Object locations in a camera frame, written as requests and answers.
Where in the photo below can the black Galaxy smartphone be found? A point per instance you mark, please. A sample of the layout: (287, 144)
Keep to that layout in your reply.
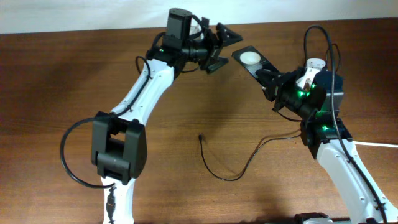
(254, 62)

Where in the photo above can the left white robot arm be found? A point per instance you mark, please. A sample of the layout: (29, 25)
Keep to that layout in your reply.
(119, 146)

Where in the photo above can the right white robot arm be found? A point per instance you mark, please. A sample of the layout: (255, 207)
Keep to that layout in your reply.
(328, 140)

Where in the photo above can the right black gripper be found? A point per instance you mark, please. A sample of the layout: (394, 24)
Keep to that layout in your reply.
(273, 89)

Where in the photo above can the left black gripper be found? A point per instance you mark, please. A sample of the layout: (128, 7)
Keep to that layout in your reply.
(211, 46)

